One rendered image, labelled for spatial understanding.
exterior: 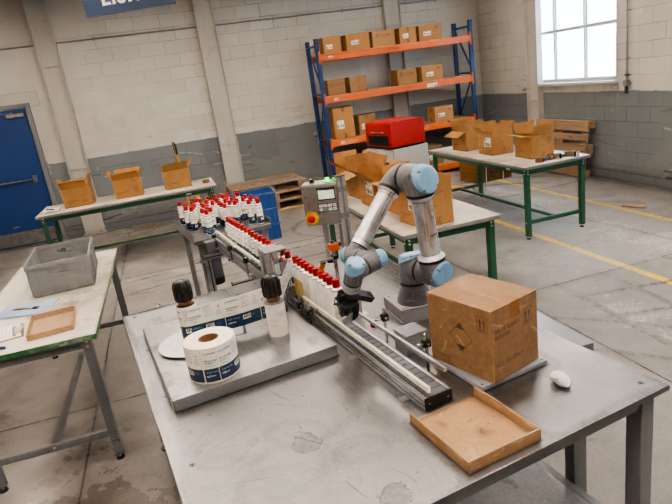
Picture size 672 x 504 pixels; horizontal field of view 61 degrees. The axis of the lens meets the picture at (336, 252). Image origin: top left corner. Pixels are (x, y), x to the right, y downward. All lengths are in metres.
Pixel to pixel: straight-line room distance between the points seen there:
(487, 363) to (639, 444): 0.56
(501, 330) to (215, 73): 8.45
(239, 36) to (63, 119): 3.07
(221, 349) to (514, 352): 1.06
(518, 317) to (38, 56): 8.89
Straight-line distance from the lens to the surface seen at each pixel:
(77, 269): 4.16
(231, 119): 9.98
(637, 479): 2.33
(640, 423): 2.19
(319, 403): 2.09
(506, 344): 2.05
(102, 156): 10.03
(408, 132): 8.05
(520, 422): 1.89
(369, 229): 2.34
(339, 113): 9.65
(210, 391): 2.24
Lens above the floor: 1.92
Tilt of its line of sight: 17 degrees down
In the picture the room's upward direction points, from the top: 8 degrees counter-clockwise
